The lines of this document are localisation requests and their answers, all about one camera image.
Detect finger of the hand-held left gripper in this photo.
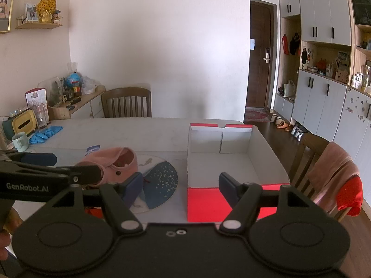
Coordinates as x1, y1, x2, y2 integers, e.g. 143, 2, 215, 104
7, 161, 104, 186
0, 150, 58, 167

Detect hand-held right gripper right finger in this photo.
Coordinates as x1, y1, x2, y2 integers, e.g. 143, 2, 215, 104
218, 172, 322, 234

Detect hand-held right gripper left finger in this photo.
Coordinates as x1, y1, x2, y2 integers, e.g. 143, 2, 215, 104
43, 172, 144, 234

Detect red white cardboard box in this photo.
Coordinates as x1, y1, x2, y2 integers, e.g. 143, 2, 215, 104
187, 123, 291, 222

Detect person's left hand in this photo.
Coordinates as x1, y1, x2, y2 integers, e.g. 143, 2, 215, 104
0, 208, 24, 261

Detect blue rubber glove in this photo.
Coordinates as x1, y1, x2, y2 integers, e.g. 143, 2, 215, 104
29, 132, 49, 145
43, 126, 64, 137

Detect pale green mug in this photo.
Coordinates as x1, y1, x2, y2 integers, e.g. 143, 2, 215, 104
12, 132, 29, 152

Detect blue printed table mat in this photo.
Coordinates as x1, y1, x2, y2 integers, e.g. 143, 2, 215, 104
128, 152, 180, 213

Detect yellow green tissue box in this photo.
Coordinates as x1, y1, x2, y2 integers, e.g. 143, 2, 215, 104
2, 112, 38, 139

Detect clear glass jar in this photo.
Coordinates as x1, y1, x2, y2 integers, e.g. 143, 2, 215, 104
33, 104, 50, 130

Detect wooden desktop organizer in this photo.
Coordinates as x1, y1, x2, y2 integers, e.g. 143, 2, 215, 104
47, 101, 72, 120

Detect white red desk calendar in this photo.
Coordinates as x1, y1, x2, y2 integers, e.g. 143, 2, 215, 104
25, 88, 47, 113

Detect white wood sideboard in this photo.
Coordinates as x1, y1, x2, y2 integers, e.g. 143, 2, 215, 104
46, 85, 106, 120

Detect clear plastic bag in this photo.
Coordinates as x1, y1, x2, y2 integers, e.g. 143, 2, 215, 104
51, 77, 67, 105

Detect patterned red doormat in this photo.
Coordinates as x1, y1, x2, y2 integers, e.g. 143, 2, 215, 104
244, 108, 273, 123

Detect row of shoes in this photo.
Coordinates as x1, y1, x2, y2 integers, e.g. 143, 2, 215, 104
272, 115, 310, 142

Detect blue globe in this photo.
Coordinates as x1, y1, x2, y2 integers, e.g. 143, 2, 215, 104
66, 72, 82, 89

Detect white plastic bag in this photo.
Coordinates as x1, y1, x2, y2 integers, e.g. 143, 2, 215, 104
81, 77, 98, 95

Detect wooden slatted chair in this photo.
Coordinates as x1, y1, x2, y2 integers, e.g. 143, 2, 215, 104
100, 87, 152, 118

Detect wooden chair with draped cloths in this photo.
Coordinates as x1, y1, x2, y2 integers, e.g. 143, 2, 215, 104
290, 133, 348, 223

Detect pink fringed scarf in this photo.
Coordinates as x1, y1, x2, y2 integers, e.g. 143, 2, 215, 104
307, 142, 360, 213

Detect dark wooden door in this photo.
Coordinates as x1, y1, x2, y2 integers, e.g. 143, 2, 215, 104
245, 0, 275, 111

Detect white tote bag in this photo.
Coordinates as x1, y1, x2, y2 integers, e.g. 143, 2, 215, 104
283, 79, 297, 98

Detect red cloth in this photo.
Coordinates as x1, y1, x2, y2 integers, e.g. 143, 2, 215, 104
336, 175, 363, 217

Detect white cabinet with stickers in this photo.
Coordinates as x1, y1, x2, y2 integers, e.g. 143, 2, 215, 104
338, 87, 371, 183

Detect golden flower ornament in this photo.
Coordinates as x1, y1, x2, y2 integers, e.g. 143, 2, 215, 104
37, 0, 57, 24

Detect gold framed figure poster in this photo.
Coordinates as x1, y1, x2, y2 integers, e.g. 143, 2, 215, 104
0, 0, 18, 34

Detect black hanging bag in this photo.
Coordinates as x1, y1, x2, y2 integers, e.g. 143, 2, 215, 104
290, 32, 301, 56

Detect wooden wall shelf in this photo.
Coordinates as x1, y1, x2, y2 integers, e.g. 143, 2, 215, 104
16, 14, 63, 30

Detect small photo frame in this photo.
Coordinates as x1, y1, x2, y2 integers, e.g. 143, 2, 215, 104
25, 3, 40, 22

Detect white wood wall cabinet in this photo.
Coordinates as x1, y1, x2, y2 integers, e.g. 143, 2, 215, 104
274, 0, 358, 140

